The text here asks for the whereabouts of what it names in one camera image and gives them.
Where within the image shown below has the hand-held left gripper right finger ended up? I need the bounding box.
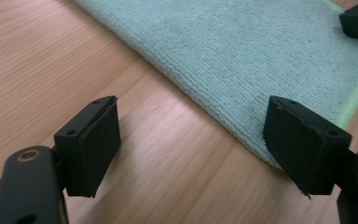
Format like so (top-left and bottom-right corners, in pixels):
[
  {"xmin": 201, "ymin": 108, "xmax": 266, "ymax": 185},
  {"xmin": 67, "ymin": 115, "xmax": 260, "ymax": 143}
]
[{"xmin": 262, "ymin": 95, "xmax": 353, "ymax": 199}]

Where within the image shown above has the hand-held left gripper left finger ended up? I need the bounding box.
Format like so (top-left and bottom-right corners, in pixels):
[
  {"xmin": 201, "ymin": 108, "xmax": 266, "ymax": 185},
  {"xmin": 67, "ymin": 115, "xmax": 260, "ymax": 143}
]
[{"xmin": 53, "ymin": 95, "xmax": 122, "ymax": 199}]

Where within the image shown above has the light green microfibre towel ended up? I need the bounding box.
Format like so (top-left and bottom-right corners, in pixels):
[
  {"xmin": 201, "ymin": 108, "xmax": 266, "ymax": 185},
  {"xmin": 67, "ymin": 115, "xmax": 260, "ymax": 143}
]
[{"xmin": 73, "ymin": 0, "xmax": 358, "ymax": 171}]

